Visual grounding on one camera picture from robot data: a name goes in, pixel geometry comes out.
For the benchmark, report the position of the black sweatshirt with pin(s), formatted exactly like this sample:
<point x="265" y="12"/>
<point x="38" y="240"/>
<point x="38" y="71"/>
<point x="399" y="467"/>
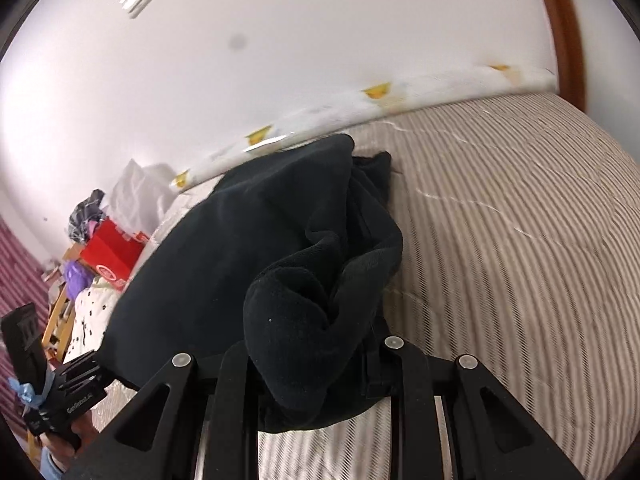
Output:
<point x="225" y="235"/>

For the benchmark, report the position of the purple soft item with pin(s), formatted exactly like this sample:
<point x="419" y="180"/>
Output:
<point x="77" y="277"/>

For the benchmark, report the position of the blue ribbon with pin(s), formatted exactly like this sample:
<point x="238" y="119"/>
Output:
<point x="27" y="391"/>

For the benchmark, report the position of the wooden nightstand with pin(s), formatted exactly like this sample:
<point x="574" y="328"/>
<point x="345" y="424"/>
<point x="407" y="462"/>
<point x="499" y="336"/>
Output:
<point x="72" y="252"/>

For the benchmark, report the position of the wooden slatted frame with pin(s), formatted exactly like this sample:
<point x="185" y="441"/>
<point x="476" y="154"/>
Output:
<point x="55" y="320"/>

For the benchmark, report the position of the striped bed cover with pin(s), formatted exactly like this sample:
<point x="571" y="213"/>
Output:
<point x="500" y="260"/>

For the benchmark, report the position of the person's left hand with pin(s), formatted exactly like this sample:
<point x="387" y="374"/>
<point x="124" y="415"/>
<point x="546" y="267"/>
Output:
<point x="87" y="427"/>

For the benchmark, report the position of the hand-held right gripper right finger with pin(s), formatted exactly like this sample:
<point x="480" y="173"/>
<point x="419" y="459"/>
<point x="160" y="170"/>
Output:
<point x="410" y="385"/>

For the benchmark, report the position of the grey plaid clothes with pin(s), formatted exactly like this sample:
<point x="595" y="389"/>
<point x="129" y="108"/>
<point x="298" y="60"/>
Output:
<point x="87" y="210"/>

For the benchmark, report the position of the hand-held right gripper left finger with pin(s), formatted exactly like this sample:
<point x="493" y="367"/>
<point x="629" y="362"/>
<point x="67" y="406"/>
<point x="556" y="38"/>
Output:
<point x="235" y="385"/>

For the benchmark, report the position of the maroon striped rug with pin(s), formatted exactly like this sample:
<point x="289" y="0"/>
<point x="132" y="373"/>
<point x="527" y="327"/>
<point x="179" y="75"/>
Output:
<point x="20" y="270"/>

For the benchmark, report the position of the brown wooden door frame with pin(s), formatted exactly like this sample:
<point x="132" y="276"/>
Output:
<point x="562" y="35"/>

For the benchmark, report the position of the white dotted quilt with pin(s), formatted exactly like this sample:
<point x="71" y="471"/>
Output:
<point x="95" y="310"/>

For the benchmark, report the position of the red paper bag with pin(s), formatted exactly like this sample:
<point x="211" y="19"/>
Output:
<point x="107" y="250"/>

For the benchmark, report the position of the white plastic shopping bag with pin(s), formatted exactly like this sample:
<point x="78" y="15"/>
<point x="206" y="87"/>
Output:
<point x="140" y="190"/>

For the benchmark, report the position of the long white patterned pillow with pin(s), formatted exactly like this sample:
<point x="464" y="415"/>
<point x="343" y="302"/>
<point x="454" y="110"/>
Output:
<point x="350" y="105"/>

